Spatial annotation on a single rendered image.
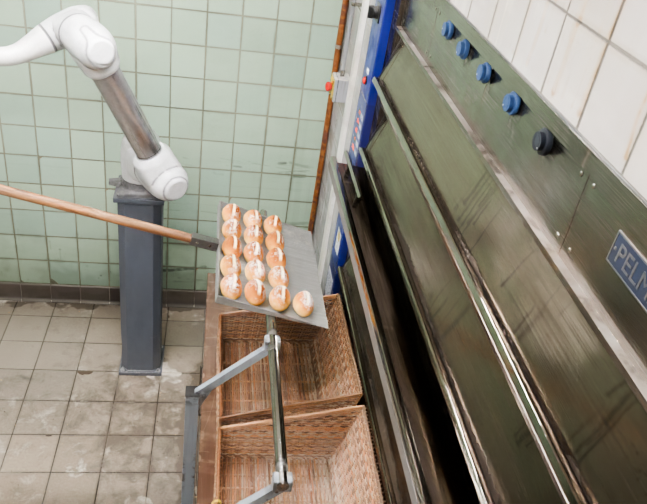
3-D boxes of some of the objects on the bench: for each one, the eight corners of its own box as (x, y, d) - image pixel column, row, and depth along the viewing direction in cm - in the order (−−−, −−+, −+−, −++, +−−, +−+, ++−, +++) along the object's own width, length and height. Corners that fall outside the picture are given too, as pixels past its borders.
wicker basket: (353, 457, 241) (367, 401, 226) (379, 617, 195) (399, 561, 180) (213, 455, 233) (218, 397, 218) (206, 622, 187) (211, 563, 172)
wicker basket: (331, 343, 290) (341, 291, 275) (352, 449, 244) (366, 394, 229) (214, 340, 281) (218, 286, 266) (214, 451, 235) (218, 393, 220)
